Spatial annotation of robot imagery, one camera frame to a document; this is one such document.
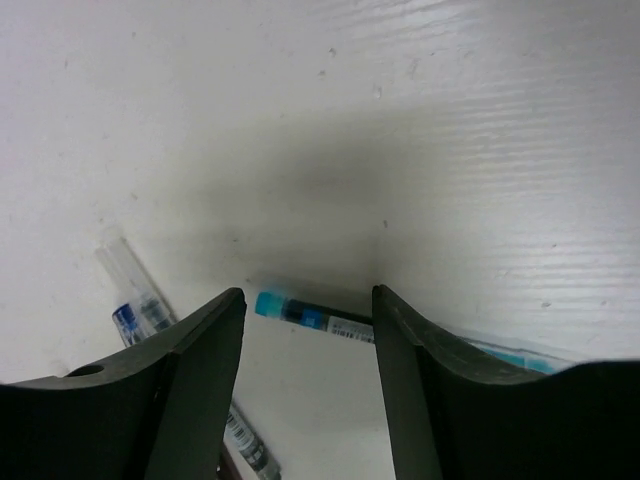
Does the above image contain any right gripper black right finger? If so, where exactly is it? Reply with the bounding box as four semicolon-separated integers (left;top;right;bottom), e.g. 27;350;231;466
372;285;639;479

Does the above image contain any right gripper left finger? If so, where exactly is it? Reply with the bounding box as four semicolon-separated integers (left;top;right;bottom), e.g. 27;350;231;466
1;288;246;479

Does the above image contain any teal black pen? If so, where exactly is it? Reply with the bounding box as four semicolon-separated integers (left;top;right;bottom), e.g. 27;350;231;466
255;291;571;374

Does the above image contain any blue clear pen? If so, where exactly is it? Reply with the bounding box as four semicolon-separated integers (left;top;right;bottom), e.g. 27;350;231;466
95;237;281;479

